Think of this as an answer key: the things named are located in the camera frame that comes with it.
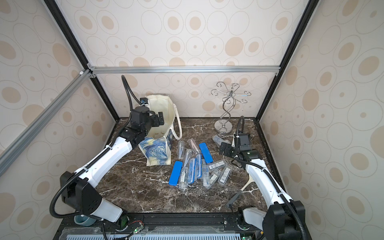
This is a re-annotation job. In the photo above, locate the chrome jewelry stand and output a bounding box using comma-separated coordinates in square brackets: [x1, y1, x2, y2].
[211, 81, 252, 137]

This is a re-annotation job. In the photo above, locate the Starry Night canvas tote bag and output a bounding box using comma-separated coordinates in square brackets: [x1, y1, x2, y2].
[139, 95, 183, 167]

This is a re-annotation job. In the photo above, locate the clear case pink compass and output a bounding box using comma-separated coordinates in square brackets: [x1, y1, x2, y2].
[188, 139, 201, 155]

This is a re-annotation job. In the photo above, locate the white spatula black handle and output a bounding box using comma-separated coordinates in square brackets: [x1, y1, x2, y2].
[225, 175, 254, 208]

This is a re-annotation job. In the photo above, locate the aluminium frame rail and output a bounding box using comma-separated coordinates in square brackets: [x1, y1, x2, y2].
[1, 69, 91, 175]
[91, 66, 280, 74]

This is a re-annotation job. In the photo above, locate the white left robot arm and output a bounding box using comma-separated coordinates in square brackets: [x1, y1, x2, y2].
[50, 106, 165, 229]

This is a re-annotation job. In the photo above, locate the clear case blue compass rear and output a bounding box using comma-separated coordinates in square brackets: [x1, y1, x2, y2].
[195, 154, 203, 180]

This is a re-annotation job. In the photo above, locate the black corner frame post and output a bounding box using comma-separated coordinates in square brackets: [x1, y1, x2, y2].
[256, 0, 320, 123]
[43, 0, 120, 122]

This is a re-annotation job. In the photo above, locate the clear case blue label stacked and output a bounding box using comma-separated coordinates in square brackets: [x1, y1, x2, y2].
[212, 135, 231, 147]

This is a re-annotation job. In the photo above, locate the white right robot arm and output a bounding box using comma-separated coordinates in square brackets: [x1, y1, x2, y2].
[220, 133, 311, 240]

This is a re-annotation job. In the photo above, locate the black corner frame post left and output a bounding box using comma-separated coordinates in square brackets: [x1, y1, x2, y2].
[43, 0, 120, 122]

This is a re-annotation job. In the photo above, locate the clear case blue compass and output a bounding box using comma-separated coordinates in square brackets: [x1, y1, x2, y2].
[195, 154, 203, 180]
[187, 158, 196, 185]

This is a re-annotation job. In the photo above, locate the clear case white label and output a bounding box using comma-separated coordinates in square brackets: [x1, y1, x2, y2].
[218, 165, 232, 186]

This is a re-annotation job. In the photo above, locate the grey green bowl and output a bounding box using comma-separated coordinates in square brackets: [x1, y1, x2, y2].
[74, 215, 97, 227]

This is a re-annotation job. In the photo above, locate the black corner frame post right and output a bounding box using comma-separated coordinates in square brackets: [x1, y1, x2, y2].
[256, 0, 320, 123]

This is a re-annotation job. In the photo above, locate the aluminium frame rail back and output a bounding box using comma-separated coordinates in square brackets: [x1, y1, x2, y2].
[91, 66, 280, 74]

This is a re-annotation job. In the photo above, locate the clear case with barcode label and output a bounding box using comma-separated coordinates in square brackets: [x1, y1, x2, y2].
[208, 160, 228, 171]

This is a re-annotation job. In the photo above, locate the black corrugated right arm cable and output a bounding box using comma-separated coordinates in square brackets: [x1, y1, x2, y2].
[233, 115, 310, 240]

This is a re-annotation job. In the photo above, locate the aluminium frame rail left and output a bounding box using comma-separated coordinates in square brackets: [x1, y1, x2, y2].
[1, 69, 91, 175]

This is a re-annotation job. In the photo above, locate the clear case blue compass front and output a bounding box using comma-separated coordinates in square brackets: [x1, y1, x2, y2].
[187, 158, 196, 185]

